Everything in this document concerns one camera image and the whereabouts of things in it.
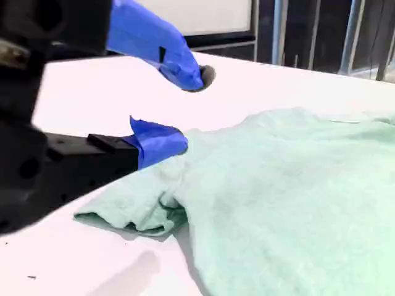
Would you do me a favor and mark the white board panel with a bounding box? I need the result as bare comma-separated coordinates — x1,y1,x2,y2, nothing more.
144,0,257,52

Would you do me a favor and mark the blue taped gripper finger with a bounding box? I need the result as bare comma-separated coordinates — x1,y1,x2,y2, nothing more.
106,0,217,93

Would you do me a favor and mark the pale green T-shirt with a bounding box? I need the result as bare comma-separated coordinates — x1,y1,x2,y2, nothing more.
73,106,395,296

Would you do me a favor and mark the metal railing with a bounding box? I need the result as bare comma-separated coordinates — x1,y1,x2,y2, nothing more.
252,0,395,84

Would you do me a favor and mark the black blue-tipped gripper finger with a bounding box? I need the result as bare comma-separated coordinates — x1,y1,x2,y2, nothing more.
46,115,189,213

